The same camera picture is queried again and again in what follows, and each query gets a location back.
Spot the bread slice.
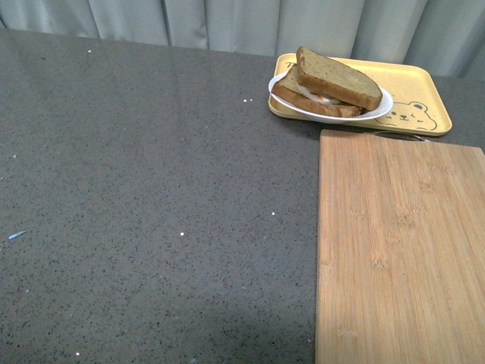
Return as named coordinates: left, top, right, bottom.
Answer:
left=296, top=46, right=383, bottom=111
left=272, top=64, right=365, bottom=118

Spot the metal cutting board handle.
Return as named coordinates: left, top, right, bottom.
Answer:
left=373, top=130, right=428, bottom=142

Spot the wooden cutting board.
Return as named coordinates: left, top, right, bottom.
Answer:
left=315, top=130, right=484, bottom=363

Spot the grey curtain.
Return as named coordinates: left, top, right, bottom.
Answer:
left=1, top=0, right=484, bottom=80

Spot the yellow bear tray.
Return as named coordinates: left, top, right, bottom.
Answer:
left=268, top=52, right=453, bottom=137

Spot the fried egg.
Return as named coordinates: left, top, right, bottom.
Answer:
left=296, top=83, right=342, bottom=105

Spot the blue plastic scrap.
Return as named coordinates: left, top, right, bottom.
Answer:
left=8, top=231, right=26, bottom=240

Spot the white round plate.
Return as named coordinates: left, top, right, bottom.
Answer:
left=268, top=72, right=394, bottom=124

